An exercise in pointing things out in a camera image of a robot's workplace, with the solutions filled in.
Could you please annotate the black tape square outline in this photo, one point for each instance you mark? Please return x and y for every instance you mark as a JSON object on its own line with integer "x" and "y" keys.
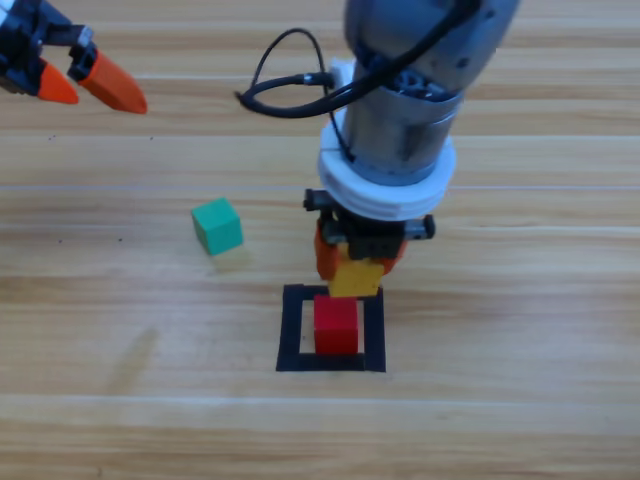
{"x": 290, "y": 330}

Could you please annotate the red wooden cube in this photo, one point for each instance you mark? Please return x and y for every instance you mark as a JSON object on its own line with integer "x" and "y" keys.
{"x": 335, "y": 325}

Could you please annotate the yellow wooden cube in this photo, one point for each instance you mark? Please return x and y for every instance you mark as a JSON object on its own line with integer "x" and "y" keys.
{"x": 355, "y": 280}

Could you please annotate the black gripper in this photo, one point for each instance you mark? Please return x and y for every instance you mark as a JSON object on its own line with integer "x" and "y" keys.
{"x": 35, "y": 35}
{"x": 375, "y": 237}

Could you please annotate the green wooden cube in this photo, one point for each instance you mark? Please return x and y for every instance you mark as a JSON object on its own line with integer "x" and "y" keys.
{"x": 217, "y": 227}

